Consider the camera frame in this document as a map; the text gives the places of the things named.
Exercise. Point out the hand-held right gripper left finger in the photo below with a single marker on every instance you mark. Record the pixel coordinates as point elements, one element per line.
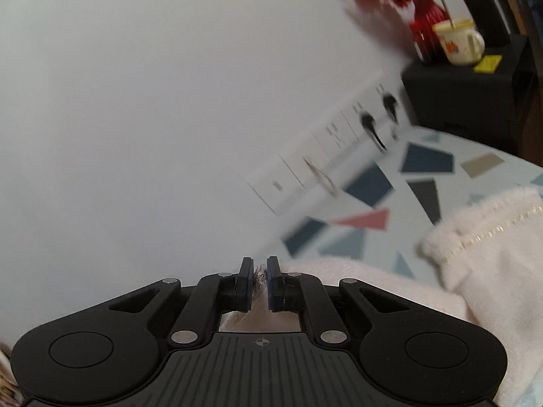
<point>245,285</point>

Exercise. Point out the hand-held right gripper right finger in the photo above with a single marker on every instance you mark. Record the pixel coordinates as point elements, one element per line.
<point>272,285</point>

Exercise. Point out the cream fluffy garment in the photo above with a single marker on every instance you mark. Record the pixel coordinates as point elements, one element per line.
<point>488,284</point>

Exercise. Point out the geometric patterned bed sheet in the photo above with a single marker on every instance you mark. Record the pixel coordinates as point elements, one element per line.
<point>382,203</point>

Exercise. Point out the black nightstand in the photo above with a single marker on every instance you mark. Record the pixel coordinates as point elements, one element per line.
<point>458,97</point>

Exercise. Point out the cream printed mug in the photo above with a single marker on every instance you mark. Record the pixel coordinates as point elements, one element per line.
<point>456,44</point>

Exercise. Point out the black upright object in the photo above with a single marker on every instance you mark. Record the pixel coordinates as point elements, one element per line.
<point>479,0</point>

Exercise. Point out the white wall switch panel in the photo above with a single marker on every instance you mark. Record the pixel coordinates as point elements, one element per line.
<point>275,186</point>

